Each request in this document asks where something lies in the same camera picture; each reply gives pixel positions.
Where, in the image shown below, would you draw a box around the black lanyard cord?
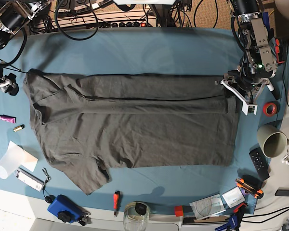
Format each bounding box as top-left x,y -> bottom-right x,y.
41,167 -> 54,204

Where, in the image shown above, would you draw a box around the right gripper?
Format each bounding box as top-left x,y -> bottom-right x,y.
0,67 -> 19,96

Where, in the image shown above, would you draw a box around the translucent plastic cup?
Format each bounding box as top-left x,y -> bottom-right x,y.
0,147 -> 24,179

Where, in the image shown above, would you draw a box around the black power strip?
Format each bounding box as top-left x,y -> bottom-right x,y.
100,21 -> 154,28

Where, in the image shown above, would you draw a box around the blue black clamp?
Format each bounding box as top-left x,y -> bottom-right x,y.
214,203 -> 248,231

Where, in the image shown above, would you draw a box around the folded paper leaflet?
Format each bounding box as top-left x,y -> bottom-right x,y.
189,194 -> 226,219

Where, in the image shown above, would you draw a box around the small red cube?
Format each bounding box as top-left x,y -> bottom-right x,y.
174,205 -> 184,217

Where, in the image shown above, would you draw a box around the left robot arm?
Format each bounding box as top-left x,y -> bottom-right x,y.
228,0 -> 277,93

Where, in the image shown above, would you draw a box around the orange black utility knife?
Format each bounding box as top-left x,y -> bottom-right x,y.
236,178 -> 264,200

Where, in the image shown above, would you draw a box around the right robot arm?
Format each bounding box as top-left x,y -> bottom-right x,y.
0,0 -> 51,96

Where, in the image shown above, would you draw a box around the clear glass jar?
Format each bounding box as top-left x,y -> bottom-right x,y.
123,202 -> 151,231

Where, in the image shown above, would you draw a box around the dark grey T-shirt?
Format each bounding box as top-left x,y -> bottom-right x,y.
23,69 -> 239,195

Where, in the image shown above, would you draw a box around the white labelled box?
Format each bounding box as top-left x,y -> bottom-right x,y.
14,168 -> 44,192

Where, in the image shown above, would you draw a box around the white paper sheet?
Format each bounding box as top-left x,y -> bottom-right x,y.
7,141 -> 38,172

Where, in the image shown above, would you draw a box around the white marker black caps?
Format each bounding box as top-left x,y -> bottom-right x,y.
267,83 -> 280,100

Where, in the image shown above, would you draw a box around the black cable ties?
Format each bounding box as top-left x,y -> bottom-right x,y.
0,58 -> 26,73

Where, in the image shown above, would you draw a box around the black power adapter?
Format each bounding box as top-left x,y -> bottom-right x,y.
275,188 -> 289,197

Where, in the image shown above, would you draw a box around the orange handled screwdriver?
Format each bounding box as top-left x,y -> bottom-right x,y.
113,191 -> 120,217

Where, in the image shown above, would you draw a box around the red tape roll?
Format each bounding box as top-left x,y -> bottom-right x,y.
263,102 -> 278,117

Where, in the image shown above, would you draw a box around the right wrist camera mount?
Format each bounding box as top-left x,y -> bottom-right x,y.
0,78 -> 12,93

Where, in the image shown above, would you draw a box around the white card packet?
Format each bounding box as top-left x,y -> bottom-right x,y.
222,186 -> 245,208

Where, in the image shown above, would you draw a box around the pink glue tube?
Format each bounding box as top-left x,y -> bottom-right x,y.
0,115 -> 16,124

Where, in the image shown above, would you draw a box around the blue box with knob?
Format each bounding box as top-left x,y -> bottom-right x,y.
46,195 -> 83,223

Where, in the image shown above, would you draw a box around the beige ceramic mug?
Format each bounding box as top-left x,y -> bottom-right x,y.
257,124 -> 289,158

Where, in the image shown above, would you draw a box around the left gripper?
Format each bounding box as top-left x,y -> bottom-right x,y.
227,70 -> 264,95

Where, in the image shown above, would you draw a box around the orange black tool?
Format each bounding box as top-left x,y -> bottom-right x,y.
275,38 -> 287,64

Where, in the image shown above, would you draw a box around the black remote control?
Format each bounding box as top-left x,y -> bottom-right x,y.
249,147 -> 270,181

